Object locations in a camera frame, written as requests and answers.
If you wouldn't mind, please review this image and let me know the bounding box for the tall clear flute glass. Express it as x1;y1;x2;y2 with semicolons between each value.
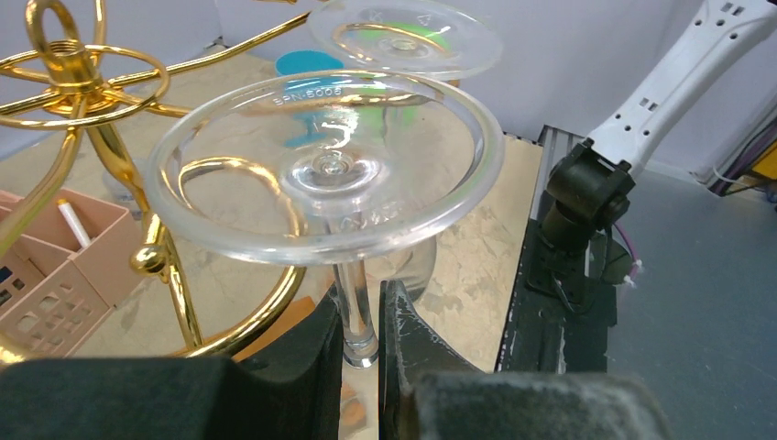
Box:
144;70;505;369

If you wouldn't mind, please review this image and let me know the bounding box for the wooden rack base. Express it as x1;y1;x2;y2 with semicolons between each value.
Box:
233;296;315;361

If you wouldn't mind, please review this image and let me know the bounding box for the pink plastic file organizer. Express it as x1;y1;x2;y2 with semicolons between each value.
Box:
1;189;142;357

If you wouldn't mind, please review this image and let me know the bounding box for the clear wine glass hanging front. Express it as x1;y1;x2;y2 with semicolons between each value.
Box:
307;0;504;82

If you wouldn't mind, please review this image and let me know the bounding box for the gold wire wine glass rack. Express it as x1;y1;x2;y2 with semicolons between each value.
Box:
1;1;307;358

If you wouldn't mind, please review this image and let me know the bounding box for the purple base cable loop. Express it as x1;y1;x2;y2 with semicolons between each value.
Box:
609;221;645;290

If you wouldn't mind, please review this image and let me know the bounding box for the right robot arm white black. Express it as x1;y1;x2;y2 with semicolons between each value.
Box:
538;1;776;255

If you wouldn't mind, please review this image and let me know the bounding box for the blue plastic goblet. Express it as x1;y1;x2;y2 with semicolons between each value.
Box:
274;49;378;150

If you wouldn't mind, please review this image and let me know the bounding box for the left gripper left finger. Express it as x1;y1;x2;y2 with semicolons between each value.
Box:
1;298;343;439

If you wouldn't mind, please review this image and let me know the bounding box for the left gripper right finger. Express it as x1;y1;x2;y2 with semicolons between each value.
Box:
378;280;673;439

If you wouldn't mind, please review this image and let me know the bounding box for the green plastic goblet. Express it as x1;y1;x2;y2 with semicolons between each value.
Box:
364;21;454;123

